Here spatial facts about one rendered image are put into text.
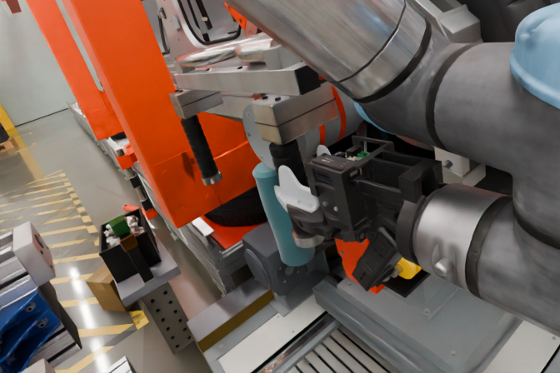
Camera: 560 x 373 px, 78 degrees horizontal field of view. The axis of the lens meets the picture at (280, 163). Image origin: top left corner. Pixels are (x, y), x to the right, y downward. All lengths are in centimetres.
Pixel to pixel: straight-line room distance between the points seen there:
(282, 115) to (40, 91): 1325
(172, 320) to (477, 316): 100
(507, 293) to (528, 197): 7
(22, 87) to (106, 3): 1257
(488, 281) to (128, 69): 93
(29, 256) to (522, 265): 78
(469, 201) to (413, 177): 4
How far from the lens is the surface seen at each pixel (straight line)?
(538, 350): 123
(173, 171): 107
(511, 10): 54
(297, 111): 40
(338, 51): 23
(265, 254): 108
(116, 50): 102
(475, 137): 23
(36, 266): 84
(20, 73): 1356
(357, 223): 33
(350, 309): 121
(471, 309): 109
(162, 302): 139
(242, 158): 116
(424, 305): 108
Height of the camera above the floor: 104
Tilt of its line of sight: 23 degrees down
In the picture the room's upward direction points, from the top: 17 degrees counter-clockwise
